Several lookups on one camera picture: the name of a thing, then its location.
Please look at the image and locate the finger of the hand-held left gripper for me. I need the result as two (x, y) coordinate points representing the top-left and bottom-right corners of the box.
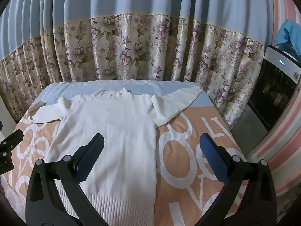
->
(0, 130), (24, 170)

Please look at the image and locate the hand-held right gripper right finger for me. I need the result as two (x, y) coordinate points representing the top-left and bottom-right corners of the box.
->
(195, 132), (277, 226)

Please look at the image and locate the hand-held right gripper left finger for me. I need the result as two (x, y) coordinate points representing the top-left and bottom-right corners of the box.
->
(25, 133), (111, 226)

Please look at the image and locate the white knit sweater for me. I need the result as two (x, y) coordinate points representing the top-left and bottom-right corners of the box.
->
(28, 86), (204, 226)

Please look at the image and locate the peach and blue printed blanket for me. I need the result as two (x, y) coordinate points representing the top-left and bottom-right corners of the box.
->
(0, 79), (250, 226)

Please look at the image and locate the beige cloth strip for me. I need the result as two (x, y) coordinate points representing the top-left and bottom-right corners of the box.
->
(28, 101), (47, 119)

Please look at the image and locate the black and silver water dispenser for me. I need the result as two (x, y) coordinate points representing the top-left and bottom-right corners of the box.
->
(229, 45), (301, 156)

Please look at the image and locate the blue floral curtain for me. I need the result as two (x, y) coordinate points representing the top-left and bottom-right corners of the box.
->
(0, 0), (275, 128)

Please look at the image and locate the blue cloth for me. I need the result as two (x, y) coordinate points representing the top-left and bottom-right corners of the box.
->
(274, 19), (301, 60)

